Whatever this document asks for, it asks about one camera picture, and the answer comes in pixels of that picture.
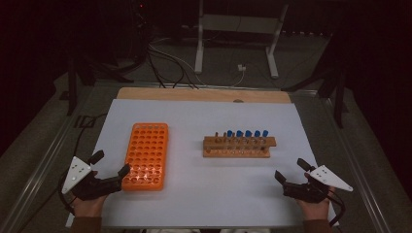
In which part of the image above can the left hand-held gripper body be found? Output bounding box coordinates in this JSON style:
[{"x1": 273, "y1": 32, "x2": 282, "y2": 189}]
[{"x1": 61, "y1": 156, "x2": 124, "y2": 202}]

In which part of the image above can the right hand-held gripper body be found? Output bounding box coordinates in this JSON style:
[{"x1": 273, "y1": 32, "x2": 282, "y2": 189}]
[{"x1": 282, "y1": 164, "x2": 354, "y2": 204}]

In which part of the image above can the orange plastic tube rack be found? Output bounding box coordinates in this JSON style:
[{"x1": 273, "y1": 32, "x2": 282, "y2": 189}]
[{"x1": 120, "y1": 121, "x2": 170, "y2": 192}]

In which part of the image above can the wooden tube rack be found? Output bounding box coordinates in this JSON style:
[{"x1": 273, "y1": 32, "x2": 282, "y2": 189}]
[{"x1": 202, "y1": 130, "x2": 277, "y2": 159}]

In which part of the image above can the person's left hand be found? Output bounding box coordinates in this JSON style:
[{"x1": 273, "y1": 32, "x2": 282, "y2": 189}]
[{"x1": 71, "y1": 171, "x2": 110, "y2": 218}]

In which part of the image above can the person's right hand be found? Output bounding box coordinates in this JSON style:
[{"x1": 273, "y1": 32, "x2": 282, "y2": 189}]
[{"x1": 295, "y1": 172, "x2": 336, "y2": 222}]

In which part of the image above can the black stand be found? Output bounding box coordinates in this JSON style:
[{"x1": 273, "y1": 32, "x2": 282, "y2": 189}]
[
  {"x1": 281, "y1": 32, "x2": 349, "y2": 129},
  {"x1": 66, "y1": 54, "x2": 134, "y2": 117}
]

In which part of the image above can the white table mat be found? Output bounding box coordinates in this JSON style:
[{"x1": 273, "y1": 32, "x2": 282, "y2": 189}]
[{"x1": 65, "y1": 98, "x2": 339, "y2": 229}]

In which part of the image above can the black power strip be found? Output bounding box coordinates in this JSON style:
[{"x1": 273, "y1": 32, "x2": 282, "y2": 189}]
[{"x1": 281, "y1": 29, "x2": 326, "y2": 38}]

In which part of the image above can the dark equipment rack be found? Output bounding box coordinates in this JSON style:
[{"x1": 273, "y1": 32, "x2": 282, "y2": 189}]
[{"x1": 129, "y1": 0, "x2": 152, "y2": 66}]

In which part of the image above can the white metal stand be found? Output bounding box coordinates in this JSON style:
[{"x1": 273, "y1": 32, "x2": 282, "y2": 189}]
[{"x1": 193, "y1": 0, "x2": 290, "y2": 80}]

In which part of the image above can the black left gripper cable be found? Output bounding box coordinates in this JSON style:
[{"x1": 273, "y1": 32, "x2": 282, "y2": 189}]
[{"x1": 57, "y1": 113, "x2": 109, "y2": 216}]

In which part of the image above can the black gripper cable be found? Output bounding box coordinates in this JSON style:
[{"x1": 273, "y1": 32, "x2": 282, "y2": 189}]
[
  {"x1": 328, "y1": 188, "x2": 347, "y2": 227},
  {"x1": 57, "y1": 113, "x2": 109, "y2": 216}
]

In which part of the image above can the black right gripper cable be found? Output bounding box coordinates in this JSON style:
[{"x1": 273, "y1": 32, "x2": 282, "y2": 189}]
[{"x1": 328, "y1": 188, "x2": 347, "y2": 227}]

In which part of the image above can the black floor cable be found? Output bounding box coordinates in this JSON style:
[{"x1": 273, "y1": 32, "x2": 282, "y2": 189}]
[
  {"x1": 152, "y1": 48, "x2": 199, "y2": 90},
  {"x1": 147, "y1": 51, "x2": 168, "y2": 89}
]

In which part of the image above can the thin white plug cable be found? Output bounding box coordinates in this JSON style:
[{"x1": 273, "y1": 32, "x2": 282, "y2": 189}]
[{"x1": 230, "y1": 70, "x2": 247, "y2": 87}]

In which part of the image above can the long white cable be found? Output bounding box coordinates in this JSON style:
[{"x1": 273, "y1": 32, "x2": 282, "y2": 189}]
[{"x1": 149, "y1": 43, "x2": 205, "y2": 85}]

